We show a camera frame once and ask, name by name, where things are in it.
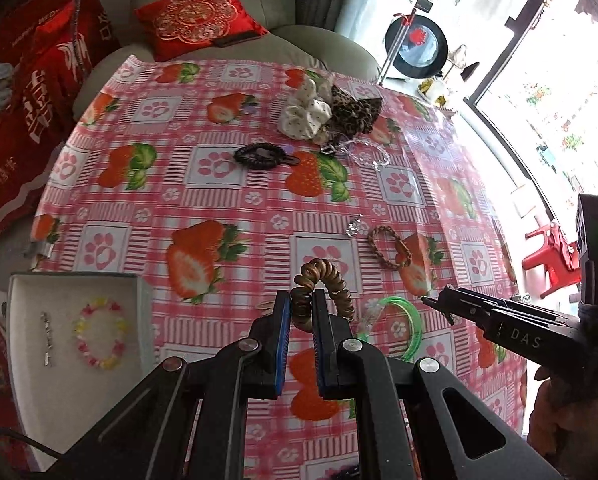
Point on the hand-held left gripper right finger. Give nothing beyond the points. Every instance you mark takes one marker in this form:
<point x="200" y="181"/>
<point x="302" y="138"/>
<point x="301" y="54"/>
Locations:
<point x="322" y="355"/>

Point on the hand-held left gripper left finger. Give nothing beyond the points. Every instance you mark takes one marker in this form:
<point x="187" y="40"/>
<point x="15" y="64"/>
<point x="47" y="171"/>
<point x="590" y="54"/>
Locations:
<point x="278" y="340"/>

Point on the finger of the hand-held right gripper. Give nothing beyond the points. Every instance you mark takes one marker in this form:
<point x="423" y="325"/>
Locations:
<point x="459" y="310"/>
<point x="509" y="305"/>

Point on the green plastic bangle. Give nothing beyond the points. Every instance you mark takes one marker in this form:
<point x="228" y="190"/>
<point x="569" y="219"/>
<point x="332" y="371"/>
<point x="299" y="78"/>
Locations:
<point x="413" y="317"/>

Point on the white shallow box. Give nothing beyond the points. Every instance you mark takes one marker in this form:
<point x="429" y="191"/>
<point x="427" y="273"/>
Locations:
<point x="29" y="410"/>

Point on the person's right hand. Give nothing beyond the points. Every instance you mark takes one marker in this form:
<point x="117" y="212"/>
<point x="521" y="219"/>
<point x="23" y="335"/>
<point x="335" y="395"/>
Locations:
<point x="564" y="420"/>

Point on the red plastic stool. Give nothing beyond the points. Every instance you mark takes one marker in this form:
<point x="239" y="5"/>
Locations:
<point x="544" y="255"/>

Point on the small silver earring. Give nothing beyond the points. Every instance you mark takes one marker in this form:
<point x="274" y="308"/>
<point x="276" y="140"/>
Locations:
<point x="355" y="227"/>

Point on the pink strawberry print tablecloth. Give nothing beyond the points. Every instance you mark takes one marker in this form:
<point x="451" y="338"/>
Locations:
<point x="179" y="200"/>

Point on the leopard print scrunchie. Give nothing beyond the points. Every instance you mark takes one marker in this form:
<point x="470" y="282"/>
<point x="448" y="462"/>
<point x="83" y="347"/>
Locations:
<point x="351" y="110"/>

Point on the silver duckbill hair clip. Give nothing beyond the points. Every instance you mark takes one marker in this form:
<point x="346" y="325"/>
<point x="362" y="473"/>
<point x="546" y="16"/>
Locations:
<point x="48" y="340"/>

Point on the white dotted scrunchie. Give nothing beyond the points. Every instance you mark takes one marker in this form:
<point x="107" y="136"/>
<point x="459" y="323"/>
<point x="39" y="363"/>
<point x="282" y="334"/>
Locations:
<point x="299" y="110"/>

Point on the small purple hair clip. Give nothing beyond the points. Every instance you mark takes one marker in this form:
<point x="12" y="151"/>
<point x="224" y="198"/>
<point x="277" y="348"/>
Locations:
<point x="250" y="108"/>

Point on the black round decorative plate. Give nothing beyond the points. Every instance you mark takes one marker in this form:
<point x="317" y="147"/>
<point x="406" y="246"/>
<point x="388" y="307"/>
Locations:
<point x="429" y="60"/>

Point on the metal binder clip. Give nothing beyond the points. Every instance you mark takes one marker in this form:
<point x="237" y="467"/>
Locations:
<point x="41" y="251"/>

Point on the dark phone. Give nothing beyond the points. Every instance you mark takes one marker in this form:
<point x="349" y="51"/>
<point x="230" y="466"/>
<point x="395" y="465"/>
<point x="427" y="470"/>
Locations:
<point x="236" y="39"/>

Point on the red printed sofa cover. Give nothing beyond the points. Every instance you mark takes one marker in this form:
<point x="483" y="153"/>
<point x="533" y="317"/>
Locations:
<point x="9" y="160"/>

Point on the red embroidered cushion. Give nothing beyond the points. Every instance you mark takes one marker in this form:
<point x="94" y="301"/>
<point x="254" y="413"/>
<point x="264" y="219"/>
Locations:
<point x="194" y="15"/>

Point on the grey lamp pole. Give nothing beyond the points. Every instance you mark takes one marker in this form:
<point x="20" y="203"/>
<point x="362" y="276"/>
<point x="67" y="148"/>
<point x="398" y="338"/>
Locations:
<point x="81" y="20"/>

